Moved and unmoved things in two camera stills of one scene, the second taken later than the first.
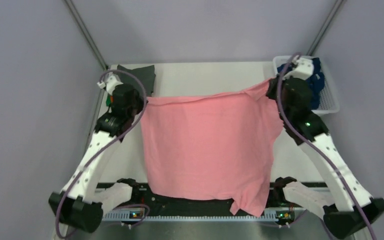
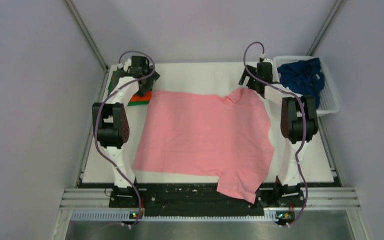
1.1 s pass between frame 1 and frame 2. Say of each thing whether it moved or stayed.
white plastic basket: stayed
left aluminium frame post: stayed
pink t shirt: moved
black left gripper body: moved
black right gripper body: moved
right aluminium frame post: stayed
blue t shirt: stayed
